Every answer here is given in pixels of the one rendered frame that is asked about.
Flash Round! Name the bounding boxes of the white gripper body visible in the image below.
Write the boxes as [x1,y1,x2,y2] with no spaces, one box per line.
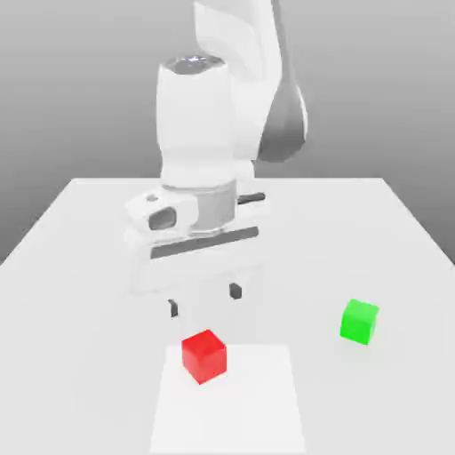
[123,220,267,297]

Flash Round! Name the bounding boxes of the small red cube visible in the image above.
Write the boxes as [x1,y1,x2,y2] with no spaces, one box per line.
[180,328,228,386]

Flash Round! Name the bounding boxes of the small green cube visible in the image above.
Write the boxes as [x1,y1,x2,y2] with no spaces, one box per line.
[339,298,380,347]

